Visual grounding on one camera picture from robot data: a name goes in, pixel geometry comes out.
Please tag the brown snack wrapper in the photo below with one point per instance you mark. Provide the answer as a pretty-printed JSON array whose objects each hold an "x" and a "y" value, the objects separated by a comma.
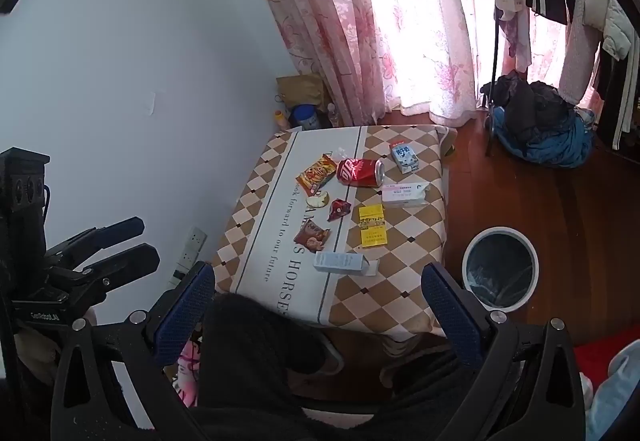
[{"x": 311, "y": 239}]

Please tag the small red wrapper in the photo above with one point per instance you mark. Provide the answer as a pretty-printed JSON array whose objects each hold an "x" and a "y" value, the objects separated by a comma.
[{"x": 339, "y": 210}]

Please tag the clear plastic wrap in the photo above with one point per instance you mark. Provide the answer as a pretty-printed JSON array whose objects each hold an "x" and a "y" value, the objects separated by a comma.
[{"x": 341, "y": 154}]

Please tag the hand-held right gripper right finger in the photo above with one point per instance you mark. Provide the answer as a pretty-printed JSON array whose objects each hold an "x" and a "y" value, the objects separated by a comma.
[{"x": 450, "y": 316}]

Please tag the orange snack packet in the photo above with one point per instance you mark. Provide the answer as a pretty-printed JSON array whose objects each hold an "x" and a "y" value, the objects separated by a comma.
[{"x": 316, "y": 175}]

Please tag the light blue cloth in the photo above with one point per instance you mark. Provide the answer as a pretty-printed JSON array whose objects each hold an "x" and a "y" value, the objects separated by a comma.
[{"x": 617, "y": 401}]

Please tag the black clothes rack pole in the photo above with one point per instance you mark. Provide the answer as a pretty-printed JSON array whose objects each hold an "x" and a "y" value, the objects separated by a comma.
[{"x": 496, "y": 51}]

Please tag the pink floral curtain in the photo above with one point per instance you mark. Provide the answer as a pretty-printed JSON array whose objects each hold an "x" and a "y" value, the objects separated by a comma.
[{"x": 320, "y": 11}]

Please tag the yellow capped bottle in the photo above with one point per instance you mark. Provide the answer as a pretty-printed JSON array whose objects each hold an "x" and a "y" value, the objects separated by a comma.
[{"x": 281, "y": 121}]

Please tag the white power strip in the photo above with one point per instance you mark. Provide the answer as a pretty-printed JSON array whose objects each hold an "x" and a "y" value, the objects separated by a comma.
[{"x": 194, "y": 246}]

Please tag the blue cloth pile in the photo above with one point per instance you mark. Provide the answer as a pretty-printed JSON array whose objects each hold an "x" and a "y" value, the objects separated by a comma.
[{"x": 560, "y": 148}]

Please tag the white puffer jacket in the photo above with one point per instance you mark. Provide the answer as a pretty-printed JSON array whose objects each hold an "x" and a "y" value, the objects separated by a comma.
[{"x": 612, "y": 21}]

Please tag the checkered printed tablecloth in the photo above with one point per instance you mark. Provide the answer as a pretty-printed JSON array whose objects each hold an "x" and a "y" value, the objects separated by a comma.
[{"x": 280, "y": 241}]

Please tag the yellow flattened box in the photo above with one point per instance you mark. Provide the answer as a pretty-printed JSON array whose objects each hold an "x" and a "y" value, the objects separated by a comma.
[{"x": 373, "y": 226}]

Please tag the white tissue packet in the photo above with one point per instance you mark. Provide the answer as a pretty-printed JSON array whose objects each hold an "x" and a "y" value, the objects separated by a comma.
[{"x": 405, "y": 194}]

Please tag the white round trash bin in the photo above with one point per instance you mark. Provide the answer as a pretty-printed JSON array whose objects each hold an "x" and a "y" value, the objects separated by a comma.
[{"x": 472, "y": 293}]

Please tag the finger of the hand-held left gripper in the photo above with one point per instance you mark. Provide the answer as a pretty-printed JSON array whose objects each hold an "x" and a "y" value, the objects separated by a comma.
[
  {"x": 135, "y": 258},
  {"x": 117, "y": 228}
]

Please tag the red soda can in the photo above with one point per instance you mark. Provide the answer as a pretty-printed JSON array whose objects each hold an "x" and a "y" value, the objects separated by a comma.
[{"x": 357, "y": 172}]

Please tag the purple hanging garment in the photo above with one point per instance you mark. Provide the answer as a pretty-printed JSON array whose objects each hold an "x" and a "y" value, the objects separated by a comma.
[{"x": 517, "y": 38}]

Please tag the brown paper bag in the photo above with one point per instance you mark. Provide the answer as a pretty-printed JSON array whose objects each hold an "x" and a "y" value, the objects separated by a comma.
[{"x": 301, "y": 91}]

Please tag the black striped hanging trousers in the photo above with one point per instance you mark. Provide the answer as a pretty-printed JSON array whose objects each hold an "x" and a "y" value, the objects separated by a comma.
[{"x": 620, "y": 101}]

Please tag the sheer floral curtain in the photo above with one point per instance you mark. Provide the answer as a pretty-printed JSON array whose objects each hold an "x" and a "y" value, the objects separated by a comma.
[{"x": 425, "y": 21}]

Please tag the red mat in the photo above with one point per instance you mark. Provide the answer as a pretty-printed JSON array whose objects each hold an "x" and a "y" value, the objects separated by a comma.
[{"x": 600, "y": 353}]

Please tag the red blue drink carton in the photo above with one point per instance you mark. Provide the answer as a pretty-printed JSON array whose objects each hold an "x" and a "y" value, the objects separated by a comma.
[{"x": 404, "y": 157}]

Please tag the blue lidded jar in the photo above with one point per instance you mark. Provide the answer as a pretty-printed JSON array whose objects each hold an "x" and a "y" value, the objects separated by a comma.
[{"x": 306, "y": 117}]

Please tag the bread bun half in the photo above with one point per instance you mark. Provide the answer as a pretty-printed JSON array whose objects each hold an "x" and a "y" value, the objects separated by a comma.
[{"x": 317, "y": 201}]

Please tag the person's black trousers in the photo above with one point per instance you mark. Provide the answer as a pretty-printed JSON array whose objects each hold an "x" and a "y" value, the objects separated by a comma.
[{"x": 250, "y": 346}]

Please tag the pink patterned cloth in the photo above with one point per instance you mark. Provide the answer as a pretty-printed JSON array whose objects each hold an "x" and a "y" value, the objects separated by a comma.
[{"x": 187, "y": 373}]

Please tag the black jacket pile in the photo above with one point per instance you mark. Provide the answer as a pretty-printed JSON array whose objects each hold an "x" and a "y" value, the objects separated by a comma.
[{"x": 532, "y": 108}]

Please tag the clear plastic bottle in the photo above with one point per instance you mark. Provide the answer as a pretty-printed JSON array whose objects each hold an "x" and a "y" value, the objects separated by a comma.
[{"x": 333, "y": 117}]

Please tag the light blue long box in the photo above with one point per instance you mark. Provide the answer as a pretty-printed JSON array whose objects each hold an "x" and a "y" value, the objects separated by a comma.
[{"x": 342, "y": 263}]

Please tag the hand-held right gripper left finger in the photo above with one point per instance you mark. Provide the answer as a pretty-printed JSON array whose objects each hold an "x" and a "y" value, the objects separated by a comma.
[{"x": 184, "y": 316}]

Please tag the pink fleece hanging garment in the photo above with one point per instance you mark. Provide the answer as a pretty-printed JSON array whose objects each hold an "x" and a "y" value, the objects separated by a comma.
[{"x": 580, "y": 51}]

